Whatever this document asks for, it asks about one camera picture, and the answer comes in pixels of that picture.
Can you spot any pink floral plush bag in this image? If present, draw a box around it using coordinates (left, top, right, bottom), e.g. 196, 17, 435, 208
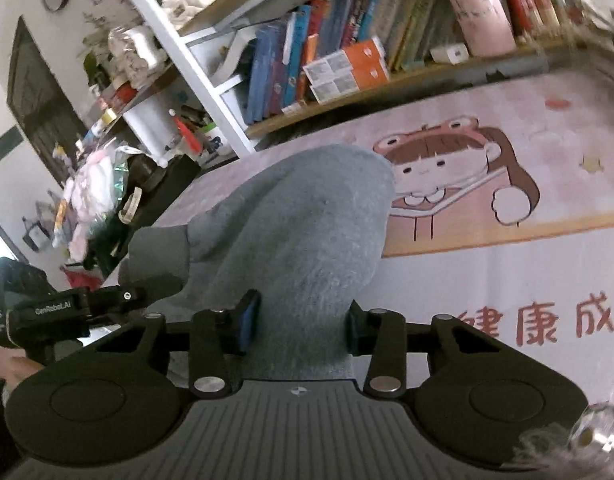
52, 146, 127, 263

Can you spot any white jar green lid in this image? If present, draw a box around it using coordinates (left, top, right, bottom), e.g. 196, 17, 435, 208
200, 122, 232, 156

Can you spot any person left hand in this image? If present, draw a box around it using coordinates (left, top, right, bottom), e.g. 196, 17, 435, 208
0, 347, 44, 390

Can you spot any red orange pen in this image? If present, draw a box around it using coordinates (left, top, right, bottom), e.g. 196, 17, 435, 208
169, 108, 204, 155

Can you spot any row of leaning books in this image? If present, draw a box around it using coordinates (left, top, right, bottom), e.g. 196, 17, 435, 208
238, 0, 465, 126

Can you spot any orange white box lower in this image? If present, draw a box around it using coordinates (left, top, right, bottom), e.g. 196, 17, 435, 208
304, 61, 389, 104

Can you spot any white wooden bookshelf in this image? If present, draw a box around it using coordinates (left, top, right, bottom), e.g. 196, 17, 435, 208
76, 0, 614, 158

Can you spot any small white box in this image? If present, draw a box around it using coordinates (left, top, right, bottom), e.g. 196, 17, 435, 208
430, 44, 471, 65

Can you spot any pink checkered table mat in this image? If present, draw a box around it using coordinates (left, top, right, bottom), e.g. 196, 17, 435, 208
158, 65, 614, 403

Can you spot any grey fleece sweater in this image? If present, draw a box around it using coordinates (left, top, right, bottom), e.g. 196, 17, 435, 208
118, 144, 395, 382

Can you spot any beige wristwatch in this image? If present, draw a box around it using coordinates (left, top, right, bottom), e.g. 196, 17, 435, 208
118, 186, 143, 226

